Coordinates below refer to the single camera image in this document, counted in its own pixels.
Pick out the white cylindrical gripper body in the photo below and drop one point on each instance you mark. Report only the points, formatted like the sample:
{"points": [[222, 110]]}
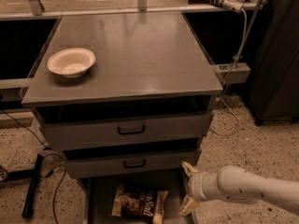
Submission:
{"points": [[195, 185]]}

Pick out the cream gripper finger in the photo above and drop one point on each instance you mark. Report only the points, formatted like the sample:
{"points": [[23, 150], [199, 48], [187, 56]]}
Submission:
{"points": [[189, 169], [188, 205]]}

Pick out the brown chip bag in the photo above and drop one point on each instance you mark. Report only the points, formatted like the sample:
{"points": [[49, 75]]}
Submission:
{"points": [[137, 202]]}

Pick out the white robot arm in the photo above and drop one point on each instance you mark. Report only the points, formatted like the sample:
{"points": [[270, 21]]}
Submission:
{"points": [[233, 184]]}

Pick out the grey bottom drawer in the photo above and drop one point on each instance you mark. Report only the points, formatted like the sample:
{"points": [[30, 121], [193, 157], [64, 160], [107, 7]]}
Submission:
{"points": [[103, 189]]}

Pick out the grey drawer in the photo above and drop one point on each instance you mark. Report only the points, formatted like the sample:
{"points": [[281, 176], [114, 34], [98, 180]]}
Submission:
{"points": [[103, 189], [117, 132], [169, 159]]}

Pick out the grey drawer cabinet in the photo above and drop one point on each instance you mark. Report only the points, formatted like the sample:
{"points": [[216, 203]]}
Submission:
{"points": [[147, 64]]}

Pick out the grey middle drawer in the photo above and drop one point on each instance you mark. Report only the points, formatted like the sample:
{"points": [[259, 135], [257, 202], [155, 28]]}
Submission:
{"points": [[169, 159]]}

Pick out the grey top drawer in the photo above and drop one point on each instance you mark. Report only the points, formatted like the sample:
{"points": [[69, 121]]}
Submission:
{"points": [[117, 132]]}

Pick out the white paper bowl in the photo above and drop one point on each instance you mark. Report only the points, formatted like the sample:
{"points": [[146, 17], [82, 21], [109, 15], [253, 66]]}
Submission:
{"points": [[71, 63]]}

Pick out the black metal stand leg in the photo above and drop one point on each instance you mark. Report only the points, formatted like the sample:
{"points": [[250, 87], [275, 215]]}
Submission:
{"points": [[27, 211]]}

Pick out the black top drawer handle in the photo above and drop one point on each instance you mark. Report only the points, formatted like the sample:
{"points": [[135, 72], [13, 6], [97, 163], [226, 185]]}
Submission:
{"points": [[131, 131]]}

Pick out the black drawer handle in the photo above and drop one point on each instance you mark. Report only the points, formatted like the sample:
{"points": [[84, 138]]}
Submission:
{"points": [[134, 164], [131, 131]]}

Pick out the black middle drawer handle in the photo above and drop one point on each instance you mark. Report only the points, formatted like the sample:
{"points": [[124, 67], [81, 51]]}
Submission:
{"points": [[134, 164]]}

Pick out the grey side bracket box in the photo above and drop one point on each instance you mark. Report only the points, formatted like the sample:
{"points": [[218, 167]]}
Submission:
{"points": [[228, 75]]}

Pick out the metal frame post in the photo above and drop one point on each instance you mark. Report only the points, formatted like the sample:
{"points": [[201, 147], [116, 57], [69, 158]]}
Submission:
{"points": [[36, 7]]}

